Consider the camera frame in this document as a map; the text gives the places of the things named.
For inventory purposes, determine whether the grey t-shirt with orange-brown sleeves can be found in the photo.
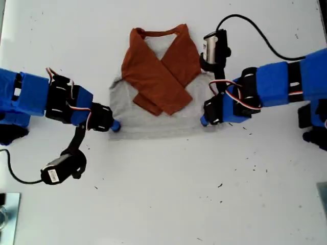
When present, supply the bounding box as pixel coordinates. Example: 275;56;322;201
108;23;213;141

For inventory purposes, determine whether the red white servo wire gripper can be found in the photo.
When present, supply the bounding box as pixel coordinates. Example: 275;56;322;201
45;67;93;131
208;80;263;111

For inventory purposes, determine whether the black camera stalk on gripper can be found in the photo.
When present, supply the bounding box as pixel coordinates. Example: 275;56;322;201
66;123;87;157
213;63;227;97

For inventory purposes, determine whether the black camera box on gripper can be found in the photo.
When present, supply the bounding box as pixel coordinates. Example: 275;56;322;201
199;29;232;72
40;149;88;186

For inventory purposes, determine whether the black camera cable on gripper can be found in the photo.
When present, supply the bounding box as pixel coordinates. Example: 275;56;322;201
216;13;308;62
0;148;44;185

